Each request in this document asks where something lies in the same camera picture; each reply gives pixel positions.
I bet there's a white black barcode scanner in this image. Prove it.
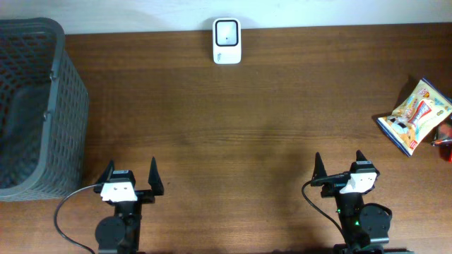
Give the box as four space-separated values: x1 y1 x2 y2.
212 18 242 65

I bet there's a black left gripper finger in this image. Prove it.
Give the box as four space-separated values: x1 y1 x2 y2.
96 159 114 184
148 157 165 195

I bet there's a red snack bag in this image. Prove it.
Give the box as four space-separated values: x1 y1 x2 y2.
439 145 452 162

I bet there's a grey plastic mesh basket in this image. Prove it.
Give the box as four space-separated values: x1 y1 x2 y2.
1 18 90 202

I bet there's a silver foil packet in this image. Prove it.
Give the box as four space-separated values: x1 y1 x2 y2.
432 117 452 147

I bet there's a yellow chip bag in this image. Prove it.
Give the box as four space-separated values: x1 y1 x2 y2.
376 78 451 157

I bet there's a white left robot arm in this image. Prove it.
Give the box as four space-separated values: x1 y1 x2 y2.
94 158 165 254

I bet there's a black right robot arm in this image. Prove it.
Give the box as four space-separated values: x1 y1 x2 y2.
302 150 409 254

